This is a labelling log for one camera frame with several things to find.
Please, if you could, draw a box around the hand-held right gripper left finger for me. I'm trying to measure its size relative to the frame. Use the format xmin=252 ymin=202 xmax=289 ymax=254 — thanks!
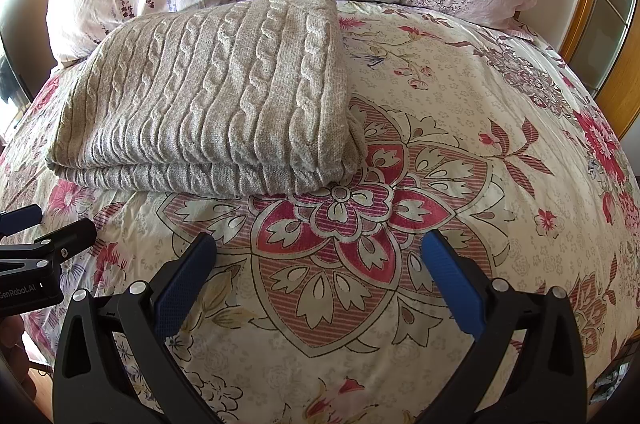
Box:
xmin=52 ymin=231 xmax=236 ymax=424

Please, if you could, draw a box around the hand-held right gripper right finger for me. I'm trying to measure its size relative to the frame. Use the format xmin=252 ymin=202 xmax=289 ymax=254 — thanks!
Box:
xmin=420 ymin=229 xmax=589 ymax=424

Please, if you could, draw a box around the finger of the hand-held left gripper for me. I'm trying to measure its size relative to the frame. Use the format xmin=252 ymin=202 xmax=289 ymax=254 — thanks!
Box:
xmin=30 ymin=219 xmax=97 ymax=263
xmin=0 ymin=203 xmax=44 ymax=239

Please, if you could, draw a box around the beige cable knit sweater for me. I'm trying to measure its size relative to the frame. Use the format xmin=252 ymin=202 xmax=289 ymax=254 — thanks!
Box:
xmin=45 ymin=0 xmax=369 ymax=198

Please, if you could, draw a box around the person's left hand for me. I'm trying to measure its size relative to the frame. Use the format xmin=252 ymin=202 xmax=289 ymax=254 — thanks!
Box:
xmin=0 ymin=315 xmax=27 ymax=372

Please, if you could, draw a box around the floral bed sheet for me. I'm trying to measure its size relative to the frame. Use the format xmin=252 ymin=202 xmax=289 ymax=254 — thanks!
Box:
xmin=0 ymin=0 xmax=640 ymax=424

